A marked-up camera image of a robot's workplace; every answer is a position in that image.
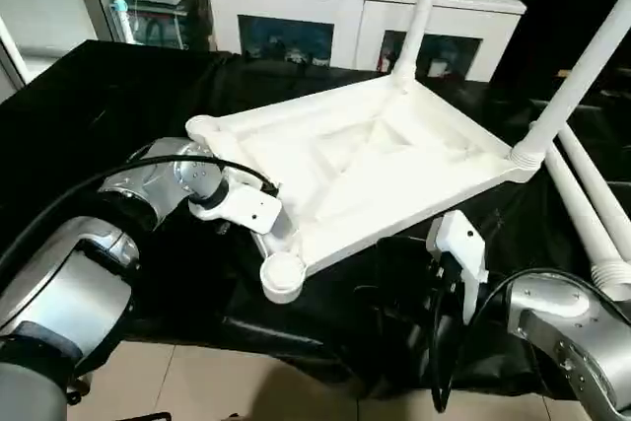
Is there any white plastic table top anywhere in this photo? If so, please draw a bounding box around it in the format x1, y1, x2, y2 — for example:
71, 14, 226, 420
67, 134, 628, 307
185, 74, 541, 304

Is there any white plastic table leg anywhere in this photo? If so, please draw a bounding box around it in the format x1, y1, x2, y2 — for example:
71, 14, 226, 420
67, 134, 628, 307
510, 0, 631, 171
567, 125, 631, 237
540, 140, 631, 302
391, 0, 452, 83

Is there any black work mat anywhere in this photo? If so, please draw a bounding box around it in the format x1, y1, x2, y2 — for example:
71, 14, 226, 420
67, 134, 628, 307
0, 39, 631, 402

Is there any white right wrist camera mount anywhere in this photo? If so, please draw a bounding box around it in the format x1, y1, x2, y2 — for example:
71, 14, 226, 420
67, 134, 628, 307
426, 209, 490, 325

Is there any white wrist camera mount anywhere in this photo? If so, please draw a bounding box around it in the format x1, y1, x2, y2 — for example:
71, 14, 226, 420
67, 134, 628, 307
189, 176, 284, 237
426, 209, 490, 325

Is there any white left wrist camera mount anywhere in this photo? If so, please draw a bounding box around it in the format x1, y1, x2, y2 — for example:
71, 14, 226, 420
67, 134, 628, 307
189, 176, 284, 237

